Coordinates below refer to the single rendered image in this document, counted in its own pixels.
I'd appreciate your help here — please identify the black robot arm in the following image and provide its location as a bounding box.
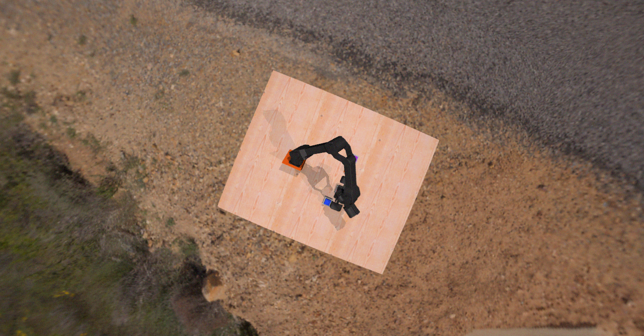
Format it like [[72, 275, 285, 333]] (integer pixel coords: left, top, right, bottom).
[[289, 136, 360, 218]]

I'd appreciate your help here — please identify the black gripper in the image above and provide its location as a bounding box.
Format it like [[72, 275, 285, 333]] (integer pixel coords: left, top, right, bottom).
[[330, 176, 346, 211]]

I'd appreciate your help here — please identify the blue button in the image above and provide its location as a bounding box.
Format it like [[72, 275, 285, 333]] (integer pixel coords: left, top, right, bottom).
[[322, 196, 333, 207]]

